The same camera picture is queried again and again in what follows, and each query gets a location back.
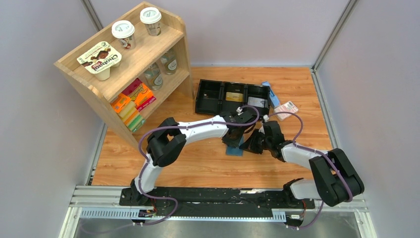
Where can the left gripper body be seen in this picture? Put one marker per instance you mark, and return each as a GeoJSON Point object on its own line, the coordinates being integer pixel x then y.
{"type": "Point", "coordinates": [241, 130]}

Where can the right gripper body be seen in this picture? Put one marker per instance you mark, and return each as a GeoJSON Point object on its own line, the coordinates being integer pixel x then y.
{"type": "Point", "coordinates": [267, 144]}

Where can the teal leather card holder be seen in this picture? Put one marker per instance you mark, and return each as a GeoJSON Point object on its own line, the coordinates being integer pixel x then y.
{"type": "Point", "coordinates": [233, 151]}

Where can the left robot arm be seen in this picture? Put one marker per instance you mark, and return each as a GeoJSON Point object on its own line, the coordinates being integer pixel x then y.
{"type": "Point", "coordinates": [162, 146]}

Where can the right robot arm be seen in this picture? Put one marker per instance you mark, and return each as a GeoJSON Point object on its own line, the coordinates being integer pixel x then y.
{"type": "Point", "coordinates": [335, 180]}

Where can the silver VIP card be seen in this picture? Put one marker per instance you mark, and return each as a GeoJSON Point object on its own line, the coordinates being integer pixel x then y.
{"type": "Point", "coordinates": [257, 102]}

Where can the gold card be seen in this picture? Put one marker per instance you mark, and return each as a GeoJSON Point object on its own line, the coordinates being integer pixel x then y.
{"type": "Point", "coordinates": [234, 97]}

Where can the pink card box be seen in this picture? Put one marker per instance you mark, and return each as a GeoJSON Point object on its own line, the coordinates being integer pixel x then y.
{"type": "Point", "coordinates": [285, 110]}

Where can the black bin right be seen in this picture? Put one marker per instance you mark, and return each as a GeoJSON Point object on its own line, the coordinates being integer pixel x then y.
{"type": "Point", "coordinates": [258, 97]}

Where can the black bin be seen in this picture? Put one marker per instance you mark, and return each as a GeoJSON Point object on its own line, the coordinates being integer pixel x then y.
{"type": "Point", "coordinates": [208, 98]}
{"type": "Point", "coordinates": [228, 106]}
{"type": "Point", "coordinates": [258, 97]}

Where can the black bin middle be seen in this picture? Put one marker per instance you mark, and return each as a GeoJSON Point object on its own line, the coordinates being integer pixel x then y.
{"type": "Point", "coordinates": [228, 106]}

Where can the light blue box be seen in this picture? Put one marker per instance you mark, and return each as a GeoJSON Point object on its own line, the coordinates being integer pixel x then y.
{"type": "Point", "coordinates": [274, 100]}

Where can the black bin left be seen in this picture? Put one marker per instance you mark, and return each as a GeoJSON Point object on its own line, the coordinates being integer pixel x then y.
{"type": "Point", "coordinates": [208, 98]}

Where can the glass bottle right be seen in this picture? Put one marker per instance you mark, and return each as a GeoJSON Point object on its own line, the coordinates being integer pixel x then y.
{"type": "Point", "coordinates": [169, 61]}

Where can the glass bottle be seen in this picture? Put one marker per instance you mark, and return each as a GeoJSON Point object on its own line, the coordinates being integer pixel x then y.
{"type": "Point", "coordinates": [169, 61]}
{"type": "Point", "coordinates": [153, 77]}

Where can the glass bottle left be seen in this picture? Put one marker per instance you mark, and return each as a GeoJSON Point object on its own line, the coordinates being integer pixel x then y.
{"type": "Point", "coordinates": [153, 77]}

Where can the red orange sponge pack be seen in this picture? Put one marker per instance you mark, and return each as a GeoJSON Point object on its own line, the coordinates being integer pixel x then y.
{"type": "Point", "coordinates": [140, 94]}

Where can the colourful sponge stack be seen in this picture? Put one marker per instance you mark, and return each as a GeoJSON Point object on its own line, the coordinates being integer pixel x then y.
{"type": "Point", "coordinates": [127, 112]}

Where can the wooden shelf unit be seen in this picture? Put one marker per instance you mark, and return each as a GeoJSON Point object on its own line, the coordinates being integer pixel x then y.
{"type": "Point", "coordinates": [149, 49]}

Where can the white lidded cup right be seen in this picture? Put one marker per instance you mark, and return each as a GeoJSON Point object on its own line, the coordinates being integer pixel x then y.
{"type": "Point", "coordinates": [150, 17]}

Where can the white lidded cup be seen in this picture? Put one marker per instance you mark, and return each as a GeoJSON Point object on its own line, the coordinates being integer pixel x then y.
{"type": "Point", "coordinates": [150, 17]}
{"type": "Point", "coordinates": [123, 31]}

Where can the white lidded cup left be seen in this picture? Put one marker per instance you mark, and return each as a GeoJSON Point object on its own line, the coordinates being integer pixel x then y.
{"type": "Point", "coordinates": [123, 31]}

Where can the Chobani yogurt pack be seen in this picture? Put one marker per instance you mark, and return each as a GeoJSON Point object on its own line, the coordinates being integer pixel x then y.
{"type": "Point", "coordinates": [99, 59]}

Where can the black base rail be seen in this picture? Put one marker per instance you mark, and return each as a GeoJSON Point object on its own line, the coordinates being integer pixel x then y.
{"type": "Point", "coordinates": [214, 202]}

